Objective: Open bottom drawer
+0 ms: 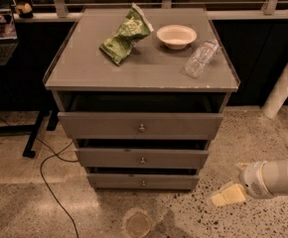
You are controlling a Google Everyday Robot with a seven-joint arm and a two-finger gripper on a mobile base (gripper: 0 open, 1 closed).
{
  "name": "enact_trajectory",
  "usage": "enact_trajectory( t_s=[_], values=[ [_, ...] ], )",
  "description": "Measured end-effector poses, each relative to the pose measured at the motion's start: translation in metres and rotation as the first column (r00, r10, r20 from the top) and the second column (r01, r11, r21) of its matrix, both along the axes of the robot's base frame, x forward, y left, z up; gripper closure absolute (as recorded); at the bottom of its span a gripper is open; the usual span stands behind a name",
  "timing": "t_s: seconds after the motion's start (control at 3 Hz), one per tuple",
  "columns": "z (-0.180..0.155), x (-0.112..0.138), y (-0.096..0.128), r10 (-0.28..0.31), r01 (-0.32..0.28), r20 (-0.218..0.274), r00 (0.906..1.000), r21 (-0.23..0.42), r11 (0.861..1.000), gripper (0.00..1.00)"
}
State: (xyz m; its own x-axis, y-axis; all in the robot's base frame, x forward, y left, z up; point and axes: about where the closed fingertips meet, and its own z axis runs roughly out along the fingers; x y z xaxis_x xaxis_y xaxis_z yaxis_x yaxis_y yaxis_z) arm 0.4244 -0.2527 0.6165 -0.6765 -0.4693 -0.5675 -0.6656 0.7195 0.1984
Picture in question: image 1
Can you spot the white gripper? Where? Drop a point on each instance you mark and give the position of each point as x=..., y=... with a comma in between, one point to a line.
x=253, y=178

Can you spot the grey bottom drawer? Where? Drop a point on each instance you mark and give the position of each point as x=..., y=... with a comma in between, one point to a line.
x=160, y=182

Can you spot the grey drawer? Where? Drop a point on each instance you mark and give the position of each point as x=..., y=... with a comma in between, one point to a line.
x=126, y=125
x=141, y=158
x=160, y=182

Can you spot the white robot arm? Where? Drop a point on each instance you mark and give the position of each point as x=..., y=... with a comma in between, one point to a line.
x=275, y=175

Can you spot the grey drawer cabinet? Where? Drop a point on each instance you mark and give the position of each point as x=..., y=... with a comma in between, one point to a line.
x=151, y=80

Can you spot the grey middle drawer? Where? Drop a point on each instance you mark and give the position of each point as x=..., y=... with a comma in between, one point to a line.
x=141, y=158

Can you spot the grey top drawer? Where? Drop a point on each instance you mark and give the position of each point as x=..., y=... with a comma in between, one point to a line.
x=126, y=125

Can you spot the round floor drain cover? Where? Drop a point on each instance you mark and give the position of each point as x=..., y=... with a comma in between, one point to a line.
x=136, y=224

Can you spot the white diagonal pipe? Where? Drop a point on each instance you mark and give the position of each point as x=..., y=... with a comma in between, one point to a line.
x=277, y=96

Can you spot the clear plastic water bottle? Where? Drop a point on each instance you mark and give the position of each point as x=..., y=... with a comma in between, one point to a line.
x=201, y=57

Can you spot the white bowl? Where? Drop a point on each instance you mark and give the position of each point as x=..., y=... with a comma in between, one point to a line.
x=176, y=37

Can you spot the green chip bag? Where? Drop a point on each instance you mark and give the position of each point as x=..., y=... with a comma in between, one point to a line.
x=134, y=27

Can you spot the black desk frame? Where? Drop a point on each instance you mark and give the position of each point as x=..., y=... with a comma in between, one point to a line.
x=31, y=130

